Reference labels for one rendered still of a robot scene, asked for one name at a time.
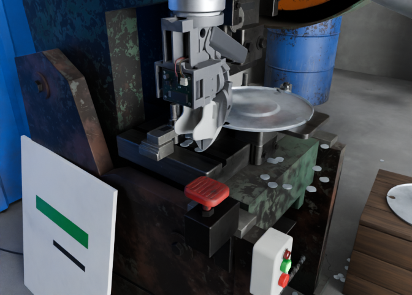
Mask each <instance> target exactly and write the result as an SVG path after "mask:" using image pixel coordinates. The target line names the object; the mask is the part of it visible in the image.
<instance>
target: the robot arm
mask: <svg viewBox="0 0 412 295"><path fill-rule="evenodd" d="M168 1H169V9H170V10H171V11H173V12H171V13H170V17H167V18H162V19H161V27H162V52H163V60H160V61H157V62H154V69H155V80H156V97H157V98H160V97H163V100H165V101H169V102H173V103H175V104H179V105H182V106H183V112H182V115H181V116H180V117H179V119H178V120H177V121H176V122H175V124H174V130H175V132H176V133H177V134H187V133H192V134H193V139H194V140H195V141H196V143H197V145H198V146H199V148H200V149H201V150H206V149H207V148H208V147H209V146H210V145H211V144H212V143H213V142H214V140H215V139H216V137H217V135H218V134H219V132H220V130H221V128H222V126H223V124H224V123H225V121H226V119H227V116H228V114H229V112H230V110H231V107H232V100H233V96H232V84H233V82H231V81H230V77H229V70H230V67H229V66H228V65H227V64H226V63H234V62H237V63H244V62H245V58H246V54H247V52H248V50H247V49H246V48H245V47H244V46H242V45H241V44H240V43H238V42H237V41H236V40H234V39H233V38H231V36H229V35H228V34H226V33H225V32H224V31H222V30H221V29H219V27H217V26H219V25H222V24H223V23H224V13H223V12H222V11H223V10H224V9H225V2H226V0H168ZM370 1H373V2H375V3H377V4H379V5H381V6H384V7H386V8H388V9H391V10H393V11H395V12H398V13H400V14H402V15H404V16H406V17H409V18H411V19H412V0H370ZM161 71H162V88H161V89H159V75H158V72H161ZM211 99H212V101H211Z"/></svg>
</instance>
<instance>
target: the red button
mask: <svg viewBox="0 0 412 295"><path fill-rule="evenodd" d="M288 280H289V275H288V274H285V273H282V274H281V276H280V278H279V281H278V285H279V286H280V287H282V288H284V287H285V286H286V285H287V283H288Z"/></svg>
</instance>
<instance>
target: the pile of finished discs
mask: <svg viewBox="0 0 412 295"><path fill-rule="evenodd" d="M387 195H388V196H394V197H395V199H391V198H390V197H388V196H387V197H386V200H387V204H388V206H389V208H390V209H391V210H392V211H393V212H394V213H395V214H396V215H397V216H398V217H399V218H400V219H401V220H403V221H404V222H406V223H408V224H409V225H411V226H412V183H410V184H402V185H398V186H395V187H393V188H391V189H390V190H389V191H388V193H387Z"/></svg>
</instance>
